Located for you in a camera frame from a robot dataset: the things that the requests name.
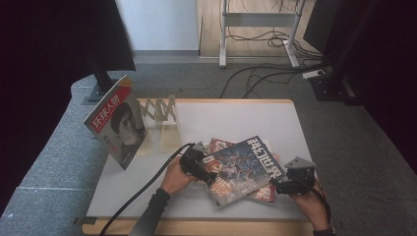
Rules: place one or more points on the black stand with square base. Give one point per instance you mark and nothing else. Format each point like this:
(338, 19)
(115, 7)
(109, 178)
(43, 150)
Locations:
(101, 78)

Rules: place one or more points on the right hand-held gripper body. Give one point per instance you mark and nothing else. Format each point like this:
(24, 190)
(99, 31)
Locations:
(301, 180)

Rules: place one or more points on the thin red cover magazine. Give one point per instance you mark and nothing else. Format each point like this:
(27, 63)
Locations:
(264, 195)

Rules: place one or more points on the person's left hand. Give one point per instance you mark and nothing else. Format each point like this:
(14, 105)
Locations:
(175, 178)

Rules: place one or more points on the white metal desk frame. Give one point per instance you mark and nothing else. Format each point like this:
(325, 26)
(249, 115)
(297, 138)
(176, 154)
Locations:
(259, 19)

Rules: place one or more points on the dark blue space art magazine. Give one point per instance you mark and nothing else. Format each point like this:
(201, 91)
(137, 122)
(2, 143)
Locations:
(242, 167)

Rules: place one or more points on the portrait cover magazine red banner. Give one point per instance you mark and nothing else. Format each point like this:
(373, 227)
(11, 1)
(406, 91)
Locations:
(121, 128)

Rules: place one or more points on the white power strip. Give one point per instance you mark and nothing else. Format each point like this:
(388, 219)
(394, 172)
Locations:
(313, 74)

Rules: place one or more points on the black stand with dark base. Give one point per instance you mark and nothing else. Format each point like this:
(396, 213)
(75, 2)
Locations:
(331, 85)

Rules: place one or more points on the black tape strip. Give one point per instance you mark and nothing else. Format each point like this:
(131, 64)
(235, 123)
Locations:
(85, 220)

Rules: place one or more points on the beige expandable book rack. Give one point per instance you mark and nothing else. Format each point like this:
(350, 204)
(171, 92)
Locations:
(168, 134)

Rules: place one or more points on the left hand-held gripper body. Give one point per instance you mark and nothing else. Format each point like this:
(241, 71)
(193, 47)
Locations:
(191, 160)

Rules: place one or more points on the person's right hand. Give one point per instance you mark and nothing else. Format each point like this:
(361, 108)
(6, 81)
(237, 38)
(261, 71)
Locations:
(314, 209)

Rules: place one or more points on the dark curtain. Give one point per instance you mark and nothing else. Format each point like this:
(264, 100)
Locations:
(49, 49)
(390, 65)

